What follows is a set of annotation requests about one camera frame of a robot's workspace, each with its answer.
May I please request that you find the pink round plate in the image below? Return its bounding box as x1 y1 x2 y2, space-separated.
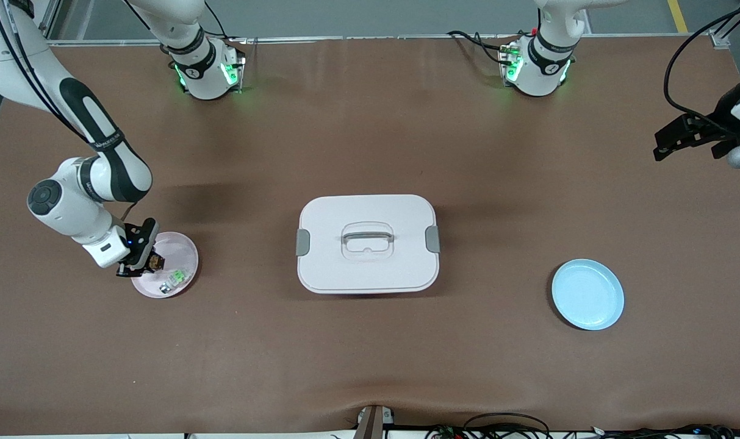
130 232 199 299

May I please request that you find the light blue round plate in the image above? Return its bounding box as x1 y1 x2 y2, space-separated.
551 259 625 331

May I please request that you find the white lidded storage box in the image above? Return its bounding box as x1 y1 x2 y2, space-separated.
296 195 440 295

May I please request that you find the brown table mat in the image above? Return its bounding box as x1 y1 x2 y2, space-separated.
0 35 740 435

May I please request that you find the green and clear switch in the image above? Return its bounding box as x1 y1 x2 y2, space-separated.
159 267 193 295

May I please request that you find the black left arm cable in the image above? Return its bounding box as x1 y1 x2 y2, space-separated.
664 0 740 132

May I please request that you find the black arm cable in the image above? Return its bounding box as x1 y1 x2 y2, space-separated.
0 0 140 223
664 0 740 132

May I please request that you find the aluminium frame profile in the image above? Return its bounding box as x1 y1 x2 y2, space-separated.
37 0 62 46
709 0 740 49

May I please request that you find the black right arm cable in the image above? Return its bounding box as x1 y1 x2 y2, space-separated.
0 0 140 223

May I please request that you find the gray lid handle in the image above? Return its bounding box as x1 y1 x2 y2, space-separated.
342 229 395 246

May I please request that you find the black right base cable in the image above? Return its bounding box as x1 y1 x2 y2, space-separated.
187 3 248 45

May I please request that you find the black base cable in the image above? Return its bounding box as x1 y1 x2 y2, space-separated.
447 29 517 66
187 3 248 45

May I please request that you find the black left base cable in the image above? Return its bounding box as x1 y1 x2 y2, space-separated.
447 29 517 66

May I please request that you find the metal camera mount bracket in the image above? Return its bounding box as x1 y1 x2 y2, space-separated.
356 404 396 439

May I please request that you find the black cable bundle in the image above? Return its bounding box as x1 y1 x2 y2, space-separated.
589 423 740 439

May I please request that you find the metal table edge rail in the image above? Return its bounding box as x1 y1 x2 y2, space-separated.
46 34 712 45

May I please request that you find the black cable loop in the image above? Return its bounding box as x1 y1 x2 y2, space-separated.
463 413 551 439

